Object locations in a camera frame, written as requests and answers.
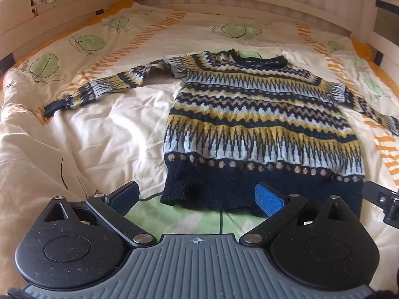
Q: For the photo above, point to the leaf print duvet cover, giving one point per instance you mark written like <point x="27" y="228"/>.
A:
<point x="93" y="137"/>

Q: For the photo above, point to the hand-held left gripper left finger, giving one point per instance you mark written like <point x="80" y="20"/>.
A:
<point x="124" y="195"/>

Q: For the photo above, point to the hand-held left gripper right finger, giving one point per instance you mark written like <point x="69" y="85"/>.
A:
<point x="267" y="200"/>

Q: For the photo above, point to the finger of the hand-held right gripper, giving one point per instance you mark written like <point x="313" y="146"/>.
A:
<point x="378" y="193"/>

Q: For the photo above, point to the patterned knit sweater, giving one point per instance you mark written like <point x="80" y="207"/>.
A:
<point x="255" y="115"/>

